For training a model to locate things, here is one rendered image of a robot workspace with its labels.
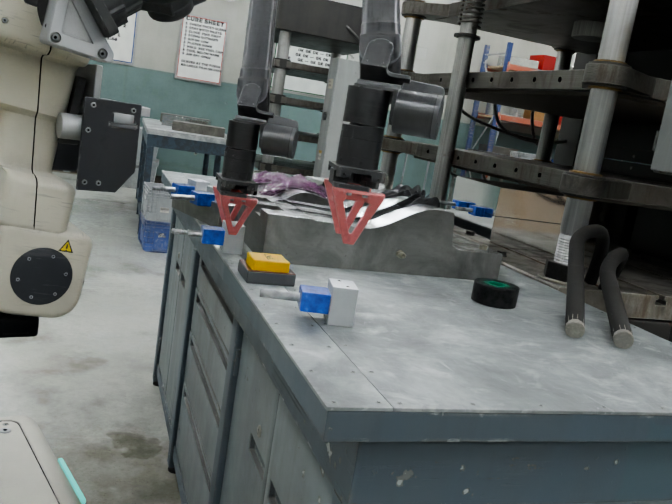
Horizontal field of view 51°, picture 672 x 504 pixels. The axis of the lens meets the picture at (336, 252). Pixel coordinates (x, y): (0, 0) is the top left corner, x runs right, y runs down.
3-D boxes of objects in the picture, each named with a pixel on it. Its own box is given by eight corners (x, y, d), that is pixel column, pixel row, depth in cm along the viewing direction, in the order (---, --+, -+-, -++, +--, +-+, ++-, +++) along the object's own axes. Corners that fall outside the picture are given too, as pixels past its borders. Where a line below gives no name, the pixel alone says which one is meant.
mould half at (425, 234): (261, 261, 129) (271, 188, 126) (235, 233, 153) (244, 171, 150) (497, 282, 146) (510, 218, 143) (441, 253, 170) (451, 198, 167)
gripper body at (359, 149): (371, 180, 101) (380, 128, 99) (384, 188, 91) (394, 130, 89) (326, 173, 100) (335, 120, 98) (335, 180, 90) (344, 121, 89)
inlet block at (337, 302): (257, 316, 95) (263, 277, 94) (256, 306, 100) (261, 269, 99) (352, 327, 97) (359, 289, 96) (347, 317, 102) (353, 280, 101)
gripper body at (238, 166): (248, 186, 137) (253, 148, 136) (257, 194, 128) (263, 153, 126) (214, 181, 135) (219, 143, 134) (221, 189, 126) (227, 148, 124)
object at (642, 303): (553, 312, 161) (559, 281, 160) (359, 213, 281) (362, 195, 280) (815, 331, 189) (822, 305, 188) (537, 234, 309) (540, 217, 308)
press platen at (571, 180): (573, 252, 157) (590, 173, 154) (368, 178, 277) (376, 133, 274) (834, 280, 185) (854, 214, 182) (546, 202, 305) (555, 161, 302)
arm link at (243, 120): (233, 113, 132) (226, 113, 126) (270, 120, 131) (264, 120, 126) (228, 150, 133) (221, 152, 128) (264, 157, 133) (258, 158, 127)
